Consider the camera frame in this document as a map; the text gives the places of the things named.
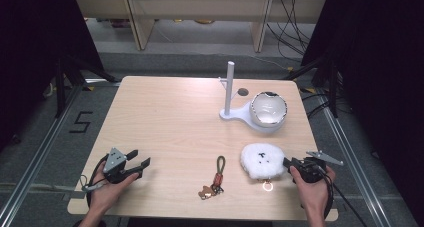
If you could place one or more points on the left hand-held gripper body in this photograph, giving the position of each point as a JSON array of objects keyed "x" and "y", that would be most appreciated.
[{"x": 115, "y": 167}]

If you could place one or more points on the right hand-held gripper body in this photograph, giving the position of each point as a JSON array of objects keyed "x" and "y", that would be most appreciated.
[{"x": 310, "y": 170}]

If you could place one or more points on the white stand with post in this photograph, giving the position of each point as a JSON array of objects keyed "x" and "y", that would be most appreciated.
[{"x": 229, "y": 87}]

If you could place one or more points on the person's right hand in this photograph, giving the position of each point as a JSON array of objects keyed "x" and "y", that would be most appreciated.
[{"x": 315, "y": 195}]

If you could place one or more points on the person's left hand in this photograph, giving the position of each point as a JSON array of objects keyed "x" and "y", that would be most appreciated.
[{"x": 103, "y": 193}]

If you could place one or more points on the black metal stand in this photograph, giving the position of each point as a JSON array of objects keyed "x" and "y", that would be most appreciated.
[
  {"x": 61, "y": 87},
  {"x": 331, "y": 83}
]

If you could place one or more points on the black curtain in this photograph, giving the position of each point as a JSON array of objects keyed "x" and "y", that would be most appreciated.
[
  {"x": 380, "y": 70},
  {"x": 36, "y": 47}
]

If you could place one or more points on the yellow object under desk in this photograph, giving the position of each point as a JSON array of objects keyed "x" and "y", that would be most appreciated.
[{"x": 204, "y": 21}]

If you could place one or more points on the light wooden desk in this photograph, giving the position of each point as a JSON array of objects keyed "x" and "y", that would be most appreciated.
[{"x": 200, "y": 7}]

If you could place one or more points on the aluminium floor rail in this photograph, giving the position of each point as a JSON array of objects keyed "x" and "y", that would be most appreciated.
[
  {"x": 353, "y": 163},
  {"x": 36, "y": 153}
]

